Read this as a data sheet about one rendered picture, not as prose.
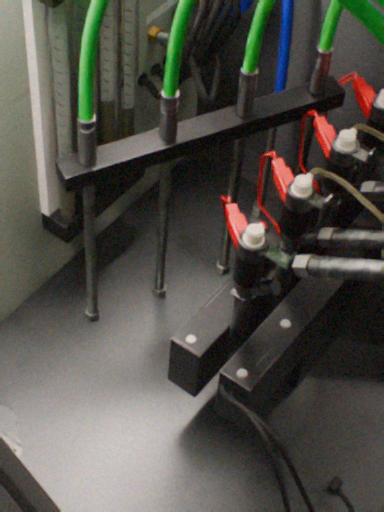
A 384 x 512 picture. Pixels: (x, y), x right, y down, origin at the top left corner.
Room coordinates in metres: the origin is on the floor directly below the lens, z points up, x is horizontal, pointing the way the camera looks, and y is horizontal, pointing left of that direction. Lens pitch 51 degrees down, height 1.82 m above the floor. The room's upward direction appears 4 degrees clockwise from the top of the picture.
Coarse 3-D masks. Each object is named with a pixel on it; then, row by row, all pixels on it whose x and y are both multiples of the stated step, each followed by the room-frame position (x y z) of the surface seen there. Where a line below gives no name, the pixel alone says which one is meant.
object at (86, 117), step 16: (96, 0) 0.68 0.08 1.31; (352, 0) 0.55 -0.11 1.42; (368, 0) 0.55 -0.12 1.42; (96, 16) 0.68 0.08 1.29; (368, 16) 0.54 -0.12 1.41; (96, 32) 0.69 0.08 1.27; (96, 48) 0.69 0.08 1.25; (80, 64) 0.69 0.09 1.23; (80, 80) 0.69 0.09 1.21; (80, 96) 0.69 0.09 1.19; (80, 112) 0.69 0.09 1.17; (80, 128) 0.69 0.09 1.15
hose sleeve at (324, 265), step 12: (312, 264) 0.54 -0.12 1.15; (324, 264) 0.54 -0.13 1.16; (336, 264) 0.53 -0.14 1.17; (348, 264) 0.53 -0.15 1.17; (360, 264) 0.52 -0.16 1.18; (372, 264) 0.52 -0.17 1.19; (312, 276) 0.54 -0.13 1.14; (324, 276) 0.53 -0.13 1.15; (336, 276) 0.52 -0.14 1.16; (348, 276) 0.52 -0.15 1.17; (360, 276) 0.51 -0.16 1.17; (372, 276) 0.51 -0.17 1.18
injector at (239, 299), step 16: (240, 240) 0.58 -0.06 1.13; (240, 256) 0.57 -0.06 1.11; (256, 256) 0.57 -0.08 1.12; (240, 272) 0.57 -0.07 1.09; (256, 272) 0.57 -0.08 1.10; (240, 288) 0.57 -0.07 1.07; (256, 288) 0.57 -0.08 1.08; (272, 288) 0.56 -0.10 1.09; (240, 304) 0.57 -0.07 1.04; (240, 320) 0.57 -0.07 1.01; (240, 336) 0.57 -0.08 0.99
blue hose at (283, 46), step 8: (248, 0) 0.93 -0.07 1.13; (288, 0) 0.89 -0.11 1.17; (248, 8) 0.94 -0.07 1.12; (288, 8) 0.88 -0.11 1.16; (288, 16) 0.88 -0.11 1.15; (288, 24) 0.88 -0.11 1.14; (280, 32) 0.89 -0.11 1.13; (288, 32) 0.88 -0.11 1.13; (280, 40) 0.88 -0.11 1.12; (288, 40) 0.88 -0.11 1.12; (280, 48) 0.88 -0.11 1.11; (288, 48) 0.88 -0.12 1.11; (280, 56) 0.88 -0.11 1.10; (288, 56) 0.88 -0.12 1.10; (280, 64) 0.88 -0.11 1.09; (288, 64) 0.88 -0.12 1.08; (280, 72) 0.88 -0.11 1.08; (280, 80) 0.88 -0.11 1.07; (280, 88) 0.88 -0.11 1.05
